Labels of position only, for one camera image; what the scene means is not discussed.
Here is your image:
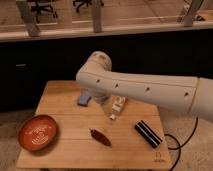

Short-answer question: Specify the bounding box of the black white striped box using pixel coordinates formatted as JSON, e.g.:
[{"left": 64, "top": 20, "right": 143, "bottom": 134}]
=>
[{"left": 134, "top": 120, "right": 162, "bottom": 148}]

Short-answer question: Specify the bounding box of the black cable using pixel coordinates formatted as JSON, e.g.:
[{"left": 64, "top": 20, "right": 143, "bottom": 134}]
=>
[{"left": 163, "top": 116, "right": 199, "bottom": 171}]

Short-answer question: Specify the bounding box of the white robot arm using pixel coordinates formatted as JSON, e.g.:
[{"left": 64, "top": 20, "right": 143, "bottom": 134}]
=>
[{"left": 76, "top": 51, "right": 213, "bottom": 123}]

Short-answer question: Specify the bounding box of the red ceramic bowl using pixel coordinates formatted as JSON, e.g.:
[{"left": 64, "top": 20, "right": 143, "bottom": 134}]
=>
[{"left": 18, "top": 115, "right": 58, "bottom": 151}]

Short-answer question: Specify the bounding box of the wooden table board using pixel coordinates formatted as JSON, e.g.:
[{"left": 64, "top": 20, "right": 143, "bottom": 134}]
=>
[{"left": 17, "top": 81, "right": 172, "bottom": 169}]

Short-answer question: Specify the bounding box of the white plastic bottle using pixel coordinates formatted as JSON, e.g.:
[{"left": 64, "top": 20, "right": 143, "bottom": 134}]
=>
[{"left": 109, "top": 96, "right": 127, "bottom": 120}]

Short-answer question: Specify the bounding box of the dark red chili pepper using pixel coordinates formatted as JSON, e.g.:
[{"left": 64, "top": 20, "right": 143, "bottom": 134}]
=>
[{"left": 90, "top": 129, "right": 111, "bottom": 146}]

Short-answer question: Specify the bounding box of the black office chair left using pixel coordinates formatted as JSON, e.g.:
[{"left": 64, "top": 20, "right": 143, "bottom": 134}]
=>
[{"left": 28, "top": 0, "right": 58, "bottom": 23}]

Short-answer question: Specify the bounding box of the black office chair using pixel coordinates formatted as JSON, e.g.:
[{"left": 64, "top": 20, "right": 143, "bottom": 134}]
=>
[
  {"left": 71, "top": 0, "right": 104, "bottom": 14},
  {"left": 28, "top": 0, "right": 58, "bottom": 23}
]

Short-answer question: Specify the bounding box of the black office chair right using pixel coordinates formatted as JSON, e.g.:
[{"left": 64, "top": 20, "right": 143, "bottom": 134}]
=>
[{"left": 71, "top": 0, "right": 104, "bottom": 14}]

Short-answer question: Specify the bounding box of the blue sponge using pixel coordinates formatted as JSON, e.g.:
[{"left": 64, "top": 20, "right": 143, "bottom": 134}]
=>
[{"left": 77, "top": 91, "right": 91, "bottom": 107}]

